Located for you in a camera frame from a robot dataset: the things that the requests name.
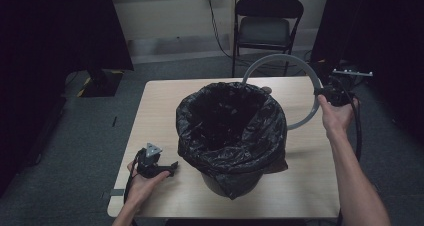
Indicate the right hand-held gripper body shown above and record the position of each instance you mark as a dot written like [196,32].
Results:
[340,92]

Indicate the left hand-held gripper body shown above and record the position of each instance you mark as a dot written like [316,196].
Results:
[148,162]

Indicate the dark grey plastic bucket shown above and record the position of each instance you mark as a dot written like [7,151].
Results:
[283,56]

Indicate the black plastic garbage bag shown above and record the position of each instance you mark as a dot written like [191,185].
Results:
[233,152]

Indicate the person's right hand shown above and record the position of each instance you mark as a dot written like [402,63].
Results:
[336,119]

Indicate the person's left hand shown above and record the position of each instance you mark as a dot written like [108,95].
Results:
[141,189]

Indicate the grey tape piece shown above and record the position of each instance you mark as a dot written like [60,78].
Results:
[116,192]

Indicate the small black tape strip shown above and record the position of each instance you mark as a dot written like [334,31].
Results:
[114,121]

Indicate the brown round table cap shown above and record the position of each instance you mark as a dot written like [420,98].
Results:
[266,90]

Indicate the black folding chair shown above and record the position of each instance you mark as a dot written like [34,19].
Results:
[263,31]

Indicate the black stand base striped tape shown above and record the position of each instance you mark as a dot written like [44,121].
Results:
[101,84]

